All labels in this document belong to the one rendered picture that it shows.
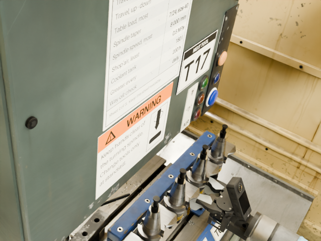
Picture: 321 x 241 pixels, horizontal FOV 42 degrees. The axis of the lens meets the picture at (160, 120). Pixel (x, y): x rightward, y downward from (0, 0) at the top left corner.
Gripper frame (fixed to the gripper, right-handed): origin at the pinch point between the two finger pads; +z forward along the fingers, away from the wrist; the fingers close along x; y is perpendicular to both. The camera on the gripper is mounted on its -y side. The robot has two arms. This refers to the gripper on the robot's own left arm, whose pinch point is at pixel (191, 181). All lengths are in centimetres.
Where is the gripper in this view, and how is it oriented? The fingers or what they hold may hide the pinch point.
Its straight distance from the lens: 115.1
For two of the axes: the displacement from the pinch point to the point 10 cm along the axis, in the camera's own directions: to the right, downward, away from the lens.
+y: -1.5, 7.6, 6.3
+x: 5.5, -4.6, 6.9
